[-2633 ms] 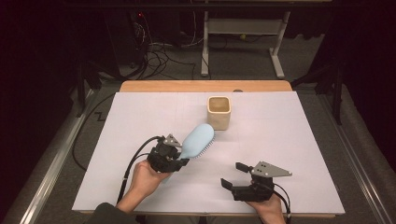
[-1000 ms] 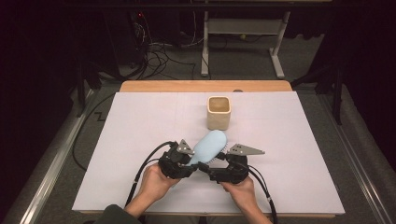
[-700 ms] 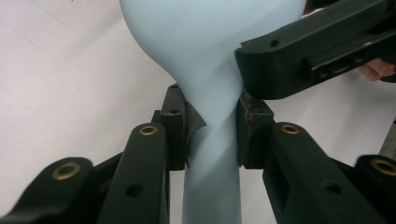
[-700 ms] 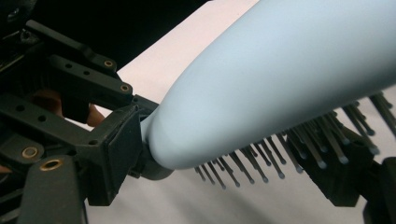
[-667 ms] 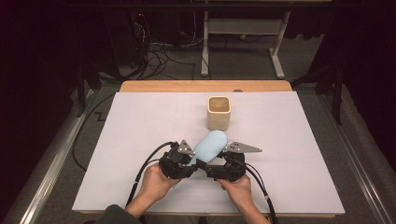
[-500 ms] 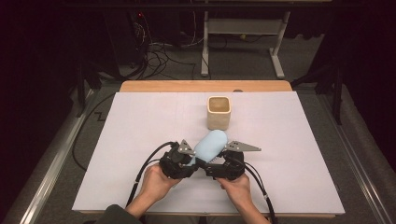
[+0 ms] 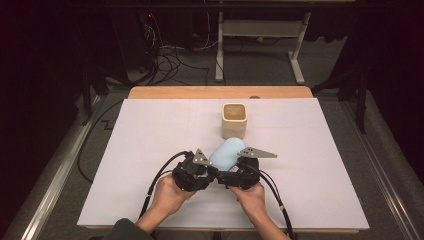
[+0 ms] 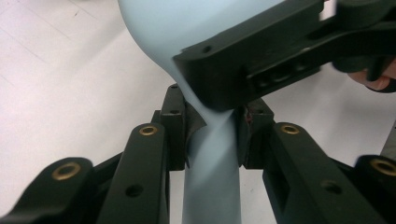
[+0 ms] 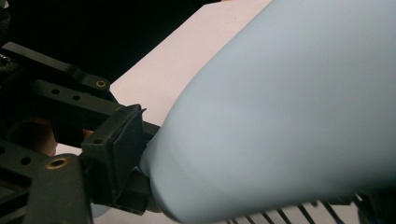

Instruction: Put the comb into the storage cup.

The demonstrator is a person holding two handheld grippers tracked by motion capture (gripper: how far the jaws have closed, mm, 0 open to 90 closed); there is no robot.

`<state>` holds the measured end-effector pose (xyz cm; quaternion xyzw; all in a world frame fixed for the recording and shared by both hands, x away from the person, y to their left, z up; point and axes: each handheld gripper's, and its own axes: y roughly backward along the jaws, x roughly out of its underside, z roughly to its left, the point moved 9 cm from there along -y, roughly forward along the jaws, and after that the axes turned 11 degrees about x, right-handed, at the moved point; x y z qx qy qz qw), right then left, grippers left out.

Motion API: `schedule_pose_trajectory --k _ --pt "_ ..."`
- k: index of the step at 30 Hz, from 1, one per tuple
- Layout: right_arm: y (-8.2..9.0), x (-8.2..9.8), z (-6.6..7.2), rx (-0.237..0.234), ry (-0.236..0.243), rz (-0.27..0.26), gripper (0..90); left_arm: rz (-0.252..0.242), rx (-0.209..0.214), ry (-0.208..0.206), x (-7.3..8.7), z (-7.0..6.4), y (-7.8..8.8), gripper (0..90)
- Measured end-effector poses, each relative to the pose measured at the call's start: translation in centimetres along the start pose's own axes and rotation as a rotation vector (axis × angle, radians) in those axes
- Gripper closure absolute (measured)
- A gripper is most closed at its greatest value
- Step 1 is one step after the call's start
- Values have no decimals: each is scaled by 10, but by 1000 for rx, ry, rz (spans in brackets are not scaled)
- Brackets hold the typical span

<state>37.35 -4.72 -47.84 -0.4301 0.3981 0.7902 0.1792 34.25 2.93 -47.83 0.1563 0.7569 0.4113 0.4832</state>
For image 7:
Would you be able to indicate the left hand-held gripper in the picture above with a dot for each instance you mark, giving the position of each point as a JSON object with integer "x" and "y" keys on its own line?
{"x": 191, "y": 175}

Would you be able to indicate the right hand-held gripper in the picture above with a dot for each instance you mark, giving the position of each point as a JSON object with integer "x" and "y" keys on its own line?
{"x": 243, "y": 176}

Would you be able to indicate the person's dark sleeve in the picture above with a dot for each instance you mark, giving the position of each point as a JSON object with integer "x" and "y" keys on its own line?
{"x": 128, "y": 230}

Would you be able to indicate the wooden table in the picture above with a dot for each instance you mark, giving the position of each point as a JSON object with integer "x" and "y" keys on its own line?
{"x": 200, "y": 92}

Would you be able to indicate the person's left hand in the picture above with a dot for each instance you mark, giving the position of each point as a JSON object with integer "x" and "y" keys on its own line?
{"x": 168, "y": 198}

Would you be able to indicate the beige square cup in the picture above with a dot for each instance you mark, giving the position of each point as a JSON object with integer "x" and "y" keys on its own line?
{"x": 234, "y": 126}

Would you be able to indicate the person's right hand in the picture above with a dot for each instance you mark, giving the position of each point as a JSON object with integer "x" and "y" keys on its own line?
{"x": 252, "y": 201}

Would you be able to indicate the white metal frame stand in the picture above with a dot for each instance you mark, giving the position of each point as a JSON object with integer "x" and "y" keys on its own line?
{"x": 263, "y": 28}

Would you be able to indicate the white table mat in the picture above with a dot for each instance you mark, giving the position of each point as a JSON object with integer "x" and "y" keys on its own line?
{"x": 300, "y": 173}

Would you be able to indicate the black stand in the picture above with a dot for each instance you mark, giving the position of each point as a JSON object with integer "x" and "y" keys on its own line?
{"x": 360, "y": 100}
{"x": 87, "y": 96}

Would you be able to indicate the metal floor rail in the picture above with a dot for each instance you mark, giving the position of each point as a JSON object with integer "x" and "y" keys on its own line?
{"x": 56, "y": 180}
{"x": 383, "y": 180}

